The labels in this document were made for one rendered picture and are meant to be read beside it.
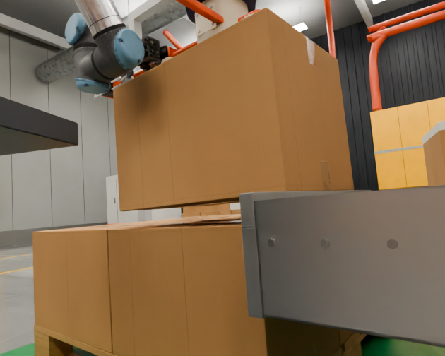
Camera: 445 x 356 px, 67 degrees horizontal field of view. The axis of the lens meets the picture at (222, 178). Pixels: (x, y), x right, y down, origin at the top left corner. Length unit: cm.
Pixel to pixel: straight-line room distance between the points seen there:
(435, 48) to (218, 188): 1138
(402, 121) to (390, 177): 121
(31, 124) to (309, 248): 44
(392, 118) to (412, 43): 430
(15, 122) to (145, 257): 62
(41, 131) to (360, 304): 51
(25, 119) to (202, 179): 44
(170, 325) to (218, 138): 53
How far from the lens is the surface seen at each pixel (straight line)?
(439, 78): 1173
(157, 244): 99
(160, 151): 96
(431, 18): 912
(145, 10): 481
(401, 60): 1203
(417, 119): 822
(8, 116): 53
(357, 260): 51
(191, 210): 843
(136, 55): 95
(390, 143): 820
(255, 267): 59
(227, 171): 78
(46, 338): 169
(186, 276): 92
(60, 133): 59
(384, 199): 49
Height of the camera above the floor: 59
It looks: 5 degrees up
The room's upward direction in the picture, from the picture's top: 4 degrees counter-clockwise
